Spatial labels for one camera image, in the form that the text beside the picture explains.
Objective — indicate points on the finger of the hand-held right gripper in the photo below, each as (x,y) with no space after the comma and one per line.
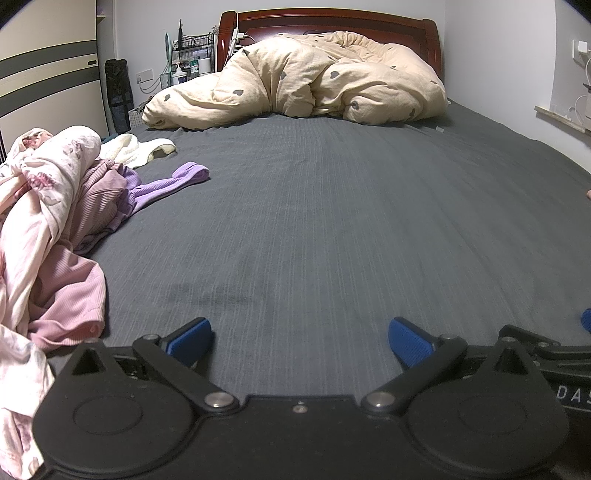
(587,321)
(563,355)

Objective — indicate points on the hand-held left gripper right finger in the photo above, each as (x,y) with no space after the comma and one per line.
(408,341)

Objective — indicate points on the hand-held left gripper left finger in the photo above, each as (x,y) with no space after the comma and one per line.
(191,337)

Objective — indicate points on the pink floral pajama pants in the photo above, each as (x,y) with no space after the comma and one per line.
(41,184)

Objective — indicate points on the purple ribbed garment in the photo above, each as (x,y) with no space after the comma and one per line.
(157,187)

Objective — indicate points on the pink ribbed garment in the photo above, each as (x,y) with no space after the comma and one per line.
(99,194)

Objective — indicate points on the cream white garment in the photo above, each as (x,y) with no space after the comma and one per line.
(134,150)

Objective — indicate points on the tall black bag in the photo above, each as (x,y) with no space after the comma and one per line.
(119,92)

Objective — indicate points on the beige heart-print duvet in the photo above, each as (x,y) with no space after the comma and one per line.
(286,78)

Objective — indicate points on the white wardrobe with grey stripes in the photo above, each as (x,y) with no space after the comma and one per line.
(46,92)

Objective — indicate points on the white power strip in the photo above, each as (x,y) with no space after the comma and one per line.
(235,37)

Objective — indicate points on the dark red wooden headboard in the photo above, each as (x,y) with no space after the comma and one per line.
(323,23)

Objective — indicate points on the white wall socket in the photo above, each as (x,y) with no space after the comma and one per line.
(145,76)

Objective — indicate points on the white wall charger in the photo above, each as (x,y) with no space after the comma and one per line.
(579,50)

